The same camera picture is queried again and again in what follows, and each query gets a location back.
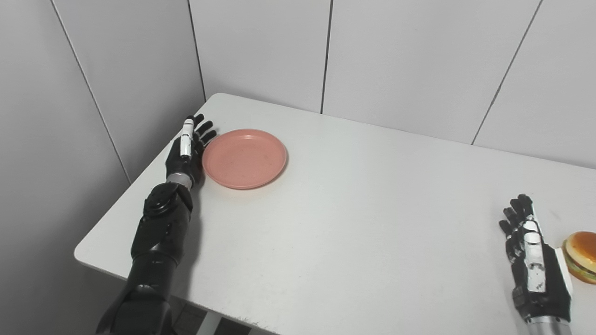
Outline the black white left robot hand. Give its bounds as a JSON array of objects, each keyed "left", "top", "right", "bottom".
[{"left": 166, "top": 114, "right": 218, "bottom": 183}]

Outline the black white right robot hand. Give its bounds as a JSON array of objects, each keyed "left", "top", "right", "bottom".
[{"left": 499, "top": 194, "right": 573, "bottom": 322}]

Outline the toy hamburger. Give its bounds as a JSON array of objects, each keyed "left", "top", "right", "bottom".
[{"left": 562, "top": 231, "right": 596, "bottom": 285}]

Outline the pink round plate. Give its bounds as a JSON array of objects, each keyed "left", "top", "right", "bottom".
[{"left": 202, "top": 129, "right": 288, "bottom": 190}]

